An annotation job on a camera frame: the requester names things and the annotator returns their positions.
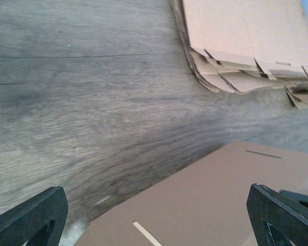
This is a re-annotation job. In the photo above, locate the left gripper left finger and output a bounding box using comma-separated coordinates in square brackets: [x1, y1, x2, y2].
[0, 187, 68, 245]

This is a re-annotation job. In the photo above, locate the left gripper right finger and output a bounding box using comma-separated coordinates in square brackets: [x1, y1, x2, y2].
[247, 183, 308, 246]

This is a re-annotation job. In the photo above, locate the cardboard box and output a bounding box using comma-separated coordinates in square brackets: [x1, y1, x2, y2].
[76, 142, 308, 245]

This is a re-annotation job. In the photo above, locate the stack of flat cardboard blanks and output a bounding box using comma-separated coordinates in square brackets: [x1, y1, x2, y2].
[170, 1, 308, 109]

